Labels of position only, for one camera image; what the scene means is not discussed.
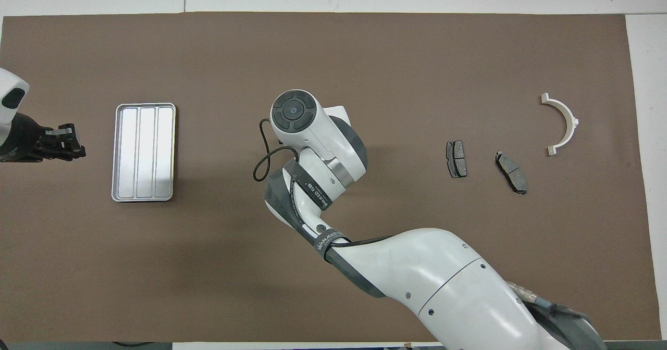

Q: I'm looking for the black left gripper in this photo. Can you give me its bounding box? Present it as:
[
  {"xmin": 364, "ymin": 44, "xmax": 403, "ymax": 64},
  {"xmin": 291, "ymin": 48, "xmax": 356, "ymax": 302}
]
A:
[{"xmin": 0, "ymin": 113, "xmax": 87, "ymax": 162}]

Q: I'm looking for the silver metal tray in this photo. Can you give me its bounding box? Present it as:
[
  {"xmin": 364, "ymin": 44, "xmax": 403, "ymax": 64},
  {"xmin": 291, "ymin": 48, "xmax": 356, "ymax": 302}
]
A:
[{"xmin": 111, "ymin": 103, "xmax": 177, "ymax": 203}]

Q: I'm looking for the brown table mat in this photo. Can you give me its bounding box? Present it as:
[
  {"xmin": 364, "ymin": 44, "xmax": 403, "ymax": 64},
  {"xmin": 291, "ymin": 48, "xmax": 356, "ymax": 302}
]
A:
[{"xmin": 0, "ymin": 12, "xmax": 662, "ymax": 343}]

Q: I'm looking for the dark grey brake pad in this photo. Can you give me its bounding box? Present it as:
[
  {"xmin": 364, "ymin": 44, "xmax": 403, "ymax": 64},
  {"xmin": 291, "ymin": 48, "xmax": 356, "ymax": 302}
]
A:
[
  {"xmin": 495, "ymin": 152, "xmax": 528, "ymax": 195},
  {"xmin": 446, "ymin": 141, "xmax": 468, "ymax": 179}
]

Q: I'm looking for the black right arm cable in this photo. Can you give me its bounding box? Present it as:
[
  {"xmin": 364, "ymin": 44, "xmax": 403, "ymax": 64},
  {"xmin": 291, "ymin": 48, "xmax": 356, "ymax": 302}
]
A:
[{"xmin": 253, "ymin": 118, "xmax": 300, "ymax": 182}]

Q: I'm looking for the white curved plastic bracket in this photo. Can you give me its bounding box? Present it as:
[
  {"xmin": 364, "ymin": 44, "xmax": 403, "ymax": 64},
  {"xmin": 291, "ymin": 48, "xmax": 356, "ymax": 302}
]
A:
[{"xmin": 540, "ymin": 93, "xmax": 579, "ymax": 156}]

